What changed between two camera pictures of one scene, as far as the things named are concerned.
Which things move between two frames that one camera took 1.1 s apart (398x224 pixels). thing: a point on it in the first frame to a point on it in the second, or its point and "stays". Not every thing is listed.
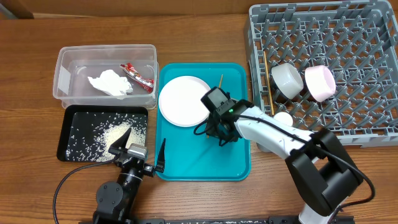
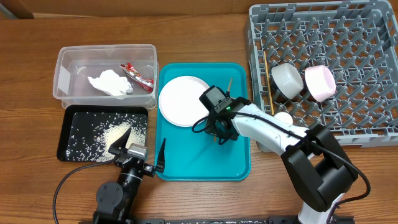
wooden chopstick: (219, 87) to (229, 88)
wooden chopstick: (273, 113) stays
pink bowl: (319, 83) stays
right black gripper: (212, 130) stays
